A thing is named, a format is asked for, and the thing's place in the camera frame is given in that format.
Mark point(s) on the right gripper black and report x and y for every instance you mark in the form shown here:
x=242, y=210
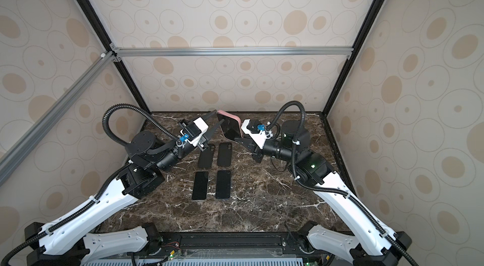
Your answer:
x=254, y=149

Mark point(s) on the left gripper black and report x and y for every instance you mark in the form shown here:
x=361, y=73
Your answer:
x=201, y=144

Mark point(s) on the bare black phone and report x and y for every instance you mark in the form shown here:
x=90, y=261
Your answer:
x=201, y=182
x=223, y=184

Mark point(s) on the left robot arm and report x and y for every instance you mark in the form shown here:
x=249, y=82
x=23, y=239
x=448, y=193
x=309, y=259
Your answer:
x=59, y=242

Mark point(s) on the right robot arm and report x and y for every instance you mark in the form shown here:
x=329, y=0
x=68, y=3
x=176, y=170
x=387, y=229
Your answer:
x=371, y=242

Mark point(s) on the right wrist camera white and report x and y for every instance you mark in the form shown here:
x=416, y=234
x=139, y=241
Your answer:
x=256, y=131

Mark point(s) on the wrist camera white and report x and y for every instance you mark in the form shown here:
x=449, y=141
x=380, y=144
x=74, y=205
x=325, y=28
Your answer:
x=256, y=131
x=191, y=130

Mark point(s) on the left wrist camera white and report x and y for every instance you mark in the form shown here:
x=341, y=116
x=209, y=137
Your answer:
x=191, y=130

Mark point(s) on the horizontal aluminium rail back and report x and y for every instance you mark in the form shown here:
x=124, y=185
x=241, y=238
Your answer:
x=242, y=51

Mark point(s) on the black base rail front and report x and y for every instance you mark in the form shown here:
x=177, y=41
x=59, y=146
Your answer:
x=261, y=248

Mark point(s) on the black frame post left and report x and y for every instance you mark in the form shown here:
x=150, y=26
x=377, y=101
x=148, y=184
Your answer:
x=99, y=29

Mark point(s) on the black frame post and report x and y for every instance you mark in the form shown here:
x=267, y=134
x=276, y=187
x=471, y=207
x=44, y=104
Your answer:
x=360, y=40
x=99, y=29

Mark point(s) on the aluminium rail left wall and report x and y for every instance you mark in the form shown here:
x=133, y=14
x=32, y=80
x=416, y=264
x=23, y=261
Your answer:
x=24, y=146

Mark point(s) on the black frame post right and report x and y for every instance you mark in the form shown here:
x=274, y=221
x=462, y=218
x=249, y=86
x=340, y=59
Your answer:
x=360, y=40

